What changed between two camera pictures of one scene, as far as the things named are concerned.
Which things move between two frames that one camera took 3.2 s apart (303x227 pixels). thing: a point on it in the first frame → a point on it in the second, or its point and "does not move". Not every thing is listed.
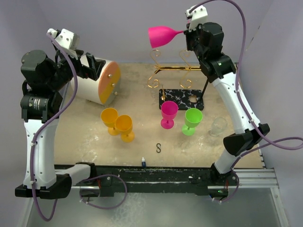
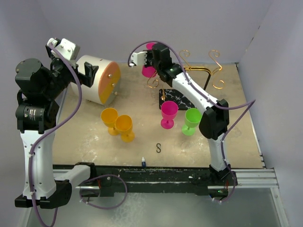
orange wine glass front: [124, 124] does not move
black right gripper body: [192, 38] → [150, 62]
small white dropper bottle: [143, 162] does not move
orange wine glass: [108, 116] does not move
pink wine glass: [159, 35] → [147, 72]
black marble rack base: [185, 98] does not move
